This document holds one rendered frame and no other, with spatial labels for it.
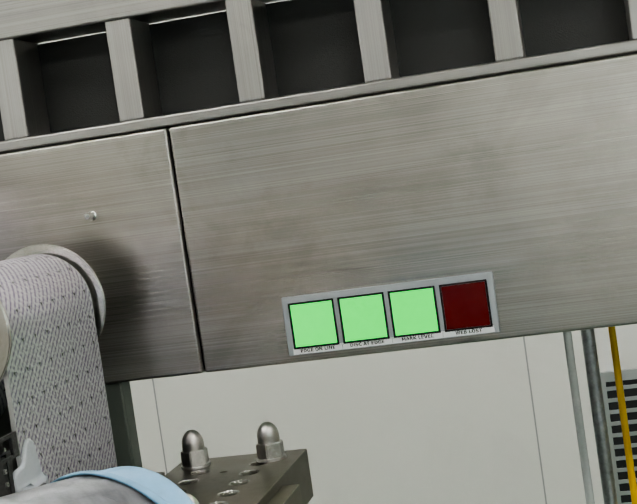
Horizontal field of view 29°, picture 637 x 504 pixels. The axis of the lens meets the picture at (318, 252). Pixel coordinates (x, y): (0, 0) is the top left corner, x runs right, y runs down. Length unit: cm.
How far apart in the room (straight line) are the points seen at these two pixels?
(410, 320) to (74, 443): 40
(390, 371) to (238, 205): 241
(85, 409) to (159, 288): 20
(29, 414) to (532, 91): 65
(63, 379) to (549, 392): 261
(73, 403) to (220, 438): 265
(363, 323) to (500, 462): 245
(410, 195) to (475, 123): 11
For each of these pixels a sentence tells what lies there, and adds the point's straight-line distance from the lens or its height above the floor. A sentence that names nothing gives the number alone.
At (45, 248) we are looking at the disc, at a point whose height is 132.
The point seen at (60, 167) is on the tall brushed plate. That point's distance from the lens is 157.
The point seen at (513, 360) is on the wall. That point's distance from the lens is 383.
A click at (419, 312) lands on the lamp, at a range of 145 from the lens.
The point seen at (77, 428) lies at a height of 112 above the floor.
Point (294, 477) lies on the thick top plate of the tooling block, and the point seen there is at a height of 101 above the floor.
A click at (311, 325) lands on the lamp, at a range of 148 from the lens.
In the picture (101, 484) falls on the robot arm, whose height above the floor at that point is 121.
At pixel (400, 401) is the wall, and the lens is 388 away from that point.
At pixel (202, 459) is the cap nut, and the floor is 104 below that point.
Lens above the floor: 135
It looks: 3 degrees down
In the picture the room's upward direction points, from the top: 8 degrees counter-clockwise
